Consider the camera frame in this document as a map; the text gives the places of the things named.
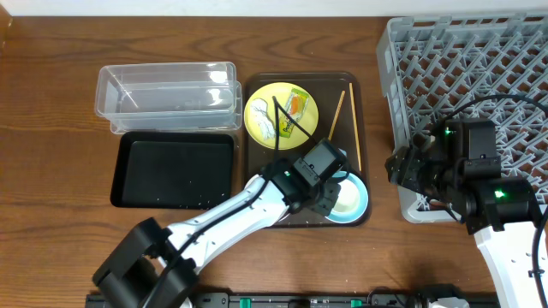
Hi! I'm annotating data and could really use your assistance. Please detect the wooden chopstick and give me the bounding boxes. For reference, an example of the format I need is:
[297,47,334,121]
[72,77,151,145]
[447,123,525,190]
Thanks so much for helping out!
[328,90,346,140]
[348,82,362,172]

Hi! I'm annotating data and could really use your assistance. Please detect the left black cable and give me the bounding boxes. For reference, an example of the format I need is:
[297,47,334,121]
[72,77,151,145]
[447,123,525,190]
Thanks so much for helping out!
[145,96,318,308]

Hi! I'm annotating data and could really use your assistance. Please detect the left wooden chopstick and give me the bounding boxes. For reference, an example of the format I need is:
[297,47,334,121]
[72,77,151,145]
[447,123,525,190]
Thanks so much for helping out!
[328,90,346,140]

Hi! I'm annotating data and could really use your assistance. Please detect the crumpled white tissue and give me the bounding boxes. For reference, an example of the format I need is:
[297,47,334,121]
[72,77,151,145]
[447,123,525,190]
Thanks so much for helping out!
[251,98,276,140]

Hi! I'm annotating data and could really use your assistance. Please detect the clear plastic bin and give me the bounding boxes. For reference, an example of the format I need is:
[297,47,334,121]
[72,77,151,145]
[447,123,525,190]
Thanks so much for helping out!
[95,62,242,134]

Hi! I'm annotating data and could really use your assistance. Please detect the right wooden chopstick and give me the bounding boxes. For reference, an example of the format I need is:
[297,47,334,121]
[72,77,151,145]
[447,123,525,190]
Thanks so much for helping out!
[348,82,362,172]

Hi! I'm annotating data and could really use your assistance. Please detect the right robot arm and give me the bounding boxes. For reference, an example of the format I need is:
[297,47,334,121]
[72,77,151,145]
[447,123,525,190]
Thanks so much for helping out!
[385,119,547,307]

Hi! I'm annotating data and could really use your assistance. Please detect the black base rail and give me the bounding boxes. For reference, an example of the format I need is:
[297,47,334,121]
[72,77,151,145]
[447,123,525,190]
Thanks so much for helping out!
[84,291,497,308]

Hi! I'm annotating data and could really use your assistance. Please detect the black cable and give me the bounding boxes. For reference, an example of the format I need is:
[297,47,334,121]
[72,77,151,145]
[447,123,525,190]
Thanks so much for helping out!
[145,96,318,308]
[432,93,548,308]

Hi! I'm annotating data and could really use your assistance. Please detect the green snack wrapper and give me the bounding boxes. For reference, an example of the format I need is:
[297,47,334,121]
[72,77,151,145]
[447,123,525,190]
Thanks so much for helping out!
[279,88,310,139]

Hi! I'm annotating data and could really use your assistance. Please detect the black waste tray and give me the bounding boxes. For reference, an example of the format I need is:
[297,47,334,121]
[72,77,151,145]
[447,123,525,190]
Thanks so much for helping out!
[110,132,234,210]

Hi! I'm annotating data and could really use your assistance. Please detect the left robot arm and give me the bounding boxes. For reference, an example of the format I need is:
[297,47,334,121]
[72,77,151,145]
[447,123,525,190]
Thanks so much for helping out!
[92,163,296,307]

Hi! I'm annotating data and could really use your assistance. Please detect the dark brown serving tray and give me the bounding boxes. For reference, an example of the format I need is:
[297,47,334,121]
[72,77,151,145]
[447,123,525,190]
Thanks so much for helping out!
[243,72,371,228]

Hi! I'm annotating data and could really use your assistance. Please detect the right black cable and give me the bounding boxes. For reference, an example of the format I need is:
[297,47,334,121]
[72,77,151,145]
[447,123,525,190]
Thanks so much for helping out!
[432,93,548,308]

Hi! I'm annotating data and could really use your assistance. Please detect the grey dishwasher rack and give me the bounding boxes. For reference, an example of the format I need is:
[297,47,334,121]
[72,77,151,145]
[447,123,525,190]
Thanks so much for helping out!
[377,12,547,206]

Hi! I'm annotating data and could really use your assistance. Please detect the blue bowl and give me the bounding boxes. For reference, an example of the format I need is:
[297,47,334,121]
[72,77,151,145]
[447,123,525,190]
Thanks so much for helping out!
[326,173,369,224]

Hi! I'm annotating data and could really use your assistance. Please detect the white cup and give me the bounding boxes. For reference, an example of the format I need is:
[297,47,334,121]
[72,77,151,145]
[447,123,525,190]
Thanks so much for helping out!
[331,174,366,216]

